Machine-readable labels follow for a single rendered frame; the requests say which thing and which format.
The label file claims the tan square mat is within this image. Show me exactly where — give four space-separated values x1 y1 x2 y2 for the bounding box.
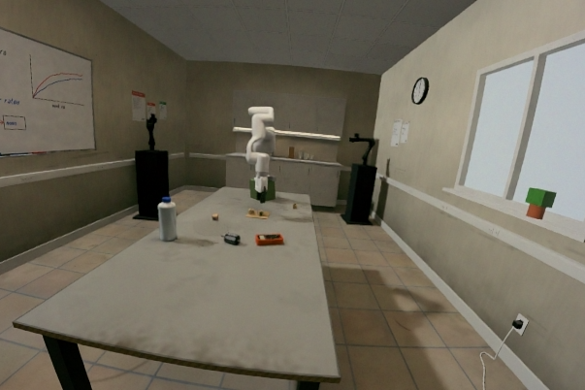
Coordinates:
246 211 270 219

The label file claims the white bottle with blue cap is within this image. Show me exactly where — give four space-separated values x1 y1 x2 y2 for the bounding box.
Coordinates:
158 197 178 242

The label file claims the orange pocket multimeter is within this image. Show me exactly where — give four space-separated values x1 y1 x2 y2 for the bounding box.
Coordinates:
255 234 283 245

